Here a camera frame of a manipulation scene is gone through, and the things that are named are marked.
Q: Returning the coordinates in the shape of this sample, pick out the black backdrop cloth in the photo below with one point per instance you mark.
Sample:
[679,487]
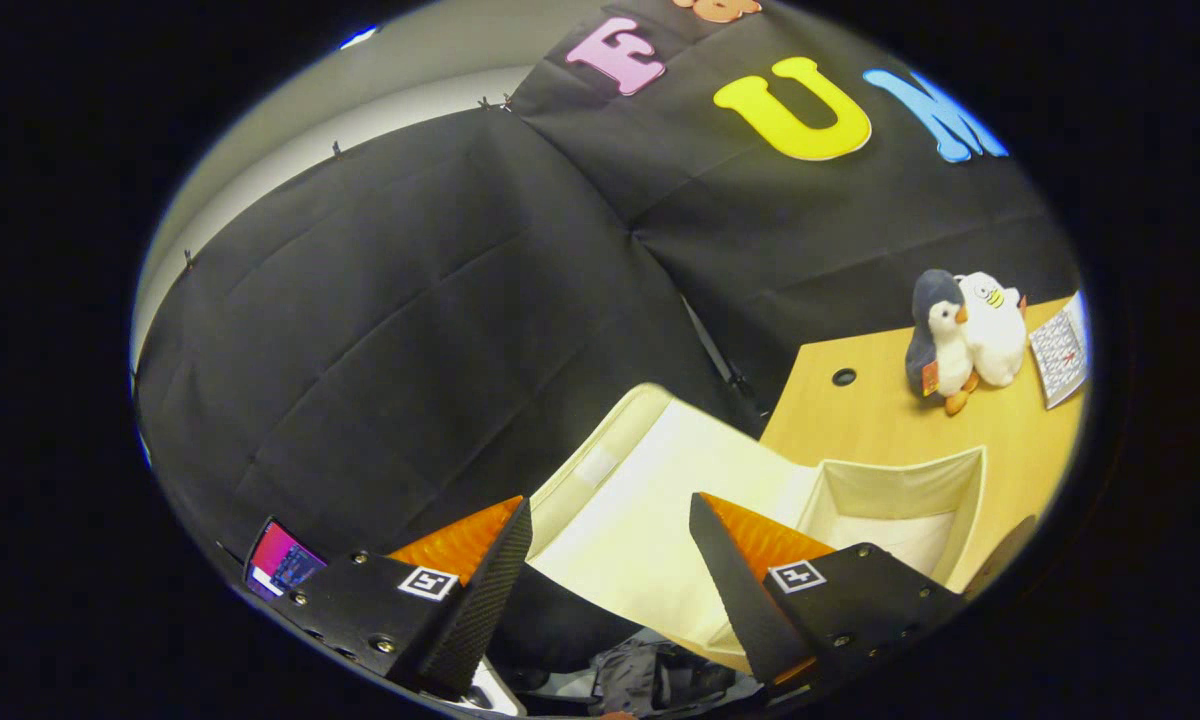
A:
[410,300]

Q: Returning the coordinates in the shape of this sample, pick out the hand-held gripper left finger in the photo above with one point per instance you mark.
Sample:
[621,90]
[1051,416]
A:
[480,600]

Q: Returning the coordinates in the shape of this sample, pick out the white duck plush toy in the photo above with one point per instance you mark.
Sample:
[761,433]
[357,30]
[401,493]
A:
[995,330]

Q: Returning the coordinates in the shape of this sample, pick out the cream fabric storage box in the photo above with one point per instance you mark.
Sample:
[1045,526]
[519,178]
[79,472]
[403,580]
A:
[640,500]

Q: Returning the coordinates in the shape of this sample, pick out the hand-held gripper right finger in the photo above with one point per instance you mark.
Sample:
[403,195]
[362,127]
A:
[745,600]

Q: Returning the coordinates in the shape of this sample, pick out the grey penguin plush toy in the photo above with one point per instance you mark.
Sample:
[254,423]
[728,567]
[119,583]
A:
[945,350]

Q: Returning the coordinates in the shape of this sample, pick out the dark bag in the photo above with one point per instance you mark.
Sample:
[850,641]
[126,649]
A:
[650,680]

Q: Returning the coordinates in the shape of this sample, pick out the patterned cover book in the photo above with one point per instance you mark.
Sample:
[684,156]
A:
[1060,350]

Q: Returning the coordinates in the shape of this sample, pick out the laptop with pink screen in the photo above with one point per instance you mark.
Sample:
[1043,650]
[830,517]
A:
[280,562]

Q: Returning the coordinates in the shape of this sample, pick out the brown slipper shoe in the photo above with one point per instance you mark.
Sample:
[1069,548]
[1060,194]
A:
[1005,555]

